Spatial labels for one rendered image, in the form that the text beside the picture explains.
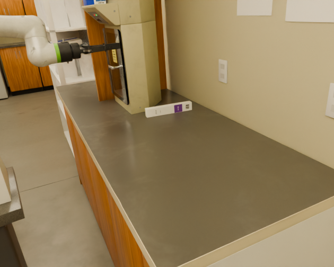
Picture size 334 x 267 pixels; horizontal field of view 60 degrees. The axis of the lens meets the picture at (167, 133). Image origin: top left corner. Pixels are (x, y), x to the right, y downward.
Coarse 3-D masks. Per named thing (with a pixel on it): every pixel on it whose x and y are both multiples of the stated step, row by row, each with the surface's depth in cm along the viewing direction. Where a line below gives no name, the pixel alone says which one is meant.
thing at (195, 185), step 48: (96, 96) 200; (96, 144) 129; (144, 144) 126; (192, 144) 123; (240, 144) 120; (144, 192) 94; (192, 192) 92; (240, 192) 90; (288, 192) 89; (144, 240) 74; (192, 240) 73; (240, 240) 73
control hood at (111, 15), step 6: (84, 6) 154; (90, 6) 143; (96, 6) 136; (102, 6) 137; (108, 6) 138; (114, 6) 139; (96, 12) 144; (102, 12) 138; (108, 12) 139; (114, 12) 140; (102, 18) 148; (108, 18) 140; (114, 18) 141; (108, 24) 154; (114, 24) 143
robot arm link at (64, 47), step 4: (64, 40) 139; (60, 44) 137; (64, 44) 137; (68, 44) 138; (60, 48) 136; (64, 48) 136; (68, 48) 137; (60, 52) 136; (64, 52) 136; (68, 52) 137; (72, 52) 139; (60, 56) 136; (64, 56) 137; (68, 56) 138; (72, 56) 139; (64, 60) 139; (68, 60) 140
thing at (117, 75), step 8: (104, 32) 169; (112, 32) 154; (112, 40) 158; (120, 40) 147; (120, 48) 148; (112, 56) 165; (120, 56) 151; (112, 64) 169; (120, 64) 154; (112, 72) 174; (120, 72) 158; (112, 80) 178; (120, 80) 162; (120, 88) 166; (120, 96) 170; (128, 104) 161
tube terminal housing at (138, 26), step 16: (112, 0) 146; (128, 0) 141; (144, 0) 149; (128, 16) 144; (144, 16) 150; (128, 32) 146; (144, 32) 152; (128, 48) 149; (144, 48) 153; (128, 64) 152; (144, 64) 156; (128, 80) 155; (144, 80) 159; (144, 96) 162; (160, 96) 181
